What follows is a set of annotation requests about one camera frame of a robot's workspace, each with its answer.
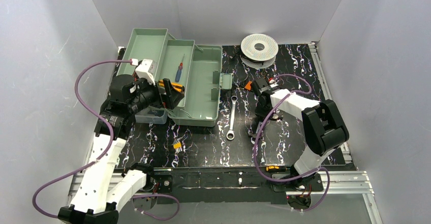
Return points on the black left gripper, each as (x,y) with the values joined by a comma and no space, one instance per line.
(161,93)

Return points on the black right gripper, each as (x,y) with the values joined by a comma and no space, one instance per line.
(262,85)

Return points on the orange utility knife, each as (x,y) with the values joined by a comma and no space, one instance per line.
(176,86)

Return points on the red black utility knife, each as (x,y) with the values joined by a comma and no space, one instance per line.
(248,86)

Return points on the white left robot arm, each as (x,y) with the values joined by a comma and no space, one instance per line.
(95,201)

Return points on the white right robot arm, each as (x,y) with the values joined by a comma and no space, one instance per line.
(324,127)

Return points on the white filament spool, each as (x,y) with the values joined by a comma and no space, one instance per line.
(258,51)

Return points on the small yellow bit holder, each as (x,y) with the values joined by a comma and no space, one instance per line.
(177,146)

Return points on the black marbled table mat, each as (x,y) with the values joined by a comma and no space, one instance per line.
(208,146)

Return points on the silver combination wrench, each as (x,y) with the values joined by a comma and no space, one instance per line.
(230,135)

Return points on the yellow black screwdriver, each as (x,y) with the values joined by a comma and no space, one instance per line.
(275,169)

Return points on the red handled pliers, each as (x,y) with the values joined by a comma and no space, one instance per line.
(276,115)

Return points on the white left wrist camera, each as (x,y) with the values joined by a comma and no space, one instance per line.
(146,69)

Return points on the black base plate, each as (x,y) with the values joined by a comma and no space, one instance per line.
(230,185)

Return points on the aluminium frame rail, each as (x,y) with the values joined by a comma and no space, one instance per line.
(339,183)

